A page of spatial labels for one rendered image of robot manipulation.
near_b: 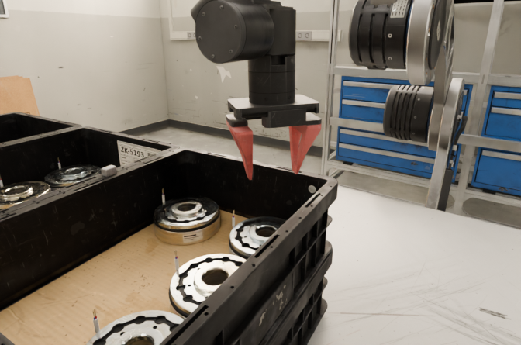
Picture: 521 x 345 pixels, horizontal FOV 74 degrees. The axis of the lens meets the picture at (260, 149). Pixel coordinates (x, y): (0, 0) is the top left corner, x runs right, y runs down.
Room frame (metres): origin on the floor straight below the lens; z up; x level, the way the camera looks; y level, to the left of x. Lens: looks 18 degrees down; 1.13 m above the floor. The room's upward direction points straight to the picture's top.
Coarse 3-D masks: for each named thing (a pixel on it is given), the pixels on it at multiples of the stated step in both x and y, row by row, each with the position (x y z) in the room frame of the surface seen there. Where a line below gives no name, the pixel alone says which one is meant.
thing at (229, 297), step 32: (160, 160) 0.54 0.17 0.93; (224, 160) 0.55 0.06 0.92; (64, 192) 0.41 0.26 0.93; (320, 192) 0.41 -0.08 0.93; (0, 224) 0.34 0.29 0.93; (288, 224) 0.33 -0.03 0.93; (256, 256) 0.28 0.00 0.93; (224, 288) 0.23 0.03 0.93; (256, 288) 0.26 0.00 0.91; (192, 320) 0.20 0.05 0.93; (224, 320) 0.22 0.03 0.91
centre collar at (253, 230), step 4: (256, 224) 0.44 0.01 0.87; (260, 224) 0.44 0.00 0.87; (264, 224) 0.44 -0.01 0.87; (268, 224) 0.44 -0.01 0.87; (272, 224) 0.44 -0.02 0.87; (252, 228) 0.43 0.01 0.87; (256, 228) 0.43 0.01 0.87; (260, 228) 0.44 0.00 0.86; (264, 228) 0.44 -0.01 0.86; (268, 228) 0.44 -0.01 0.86; (272, 228) 0.43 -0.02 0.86; (276, 228) 0.43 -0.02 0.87; (252, 232) 0.42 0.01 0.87; (256, 232) 0.43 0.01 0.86; (252, 236) 0.41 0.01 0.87; (256, 236) 0.41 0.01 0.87; (260, 236) 0.41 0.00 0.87; (256, 240) 0.40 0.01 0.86; (260, 240) 0.40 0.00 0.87; (264, 240) 0.40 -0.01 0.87
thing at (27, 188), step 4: (8, 188) 0.56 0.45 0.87; (12, 188) 0.57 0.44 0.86; (16, 188) 0.57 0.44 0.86; (20, 188) 0.57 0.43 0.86; (24, 188) 0.57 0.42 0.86; (28, 188) 0.56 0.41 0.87; (32, 188) 0.57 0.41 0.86; (0, 192) 0.55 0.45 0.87; (4, 192) 0.55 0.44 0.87; (8, 192) 0.56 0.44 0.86; (20, 192) 0.55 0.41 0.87; (24, 192) 0.55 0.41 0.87; (28, 192) 0.55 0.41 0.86; (0, 196) 0.54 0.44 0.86; (4, 196) 0.53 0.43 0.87; (8, 196) 0.53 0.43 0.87; (12, 196) 0.54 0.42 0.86; (16, 196) 0.54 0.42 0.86; (20, 196) 0.54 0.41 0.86
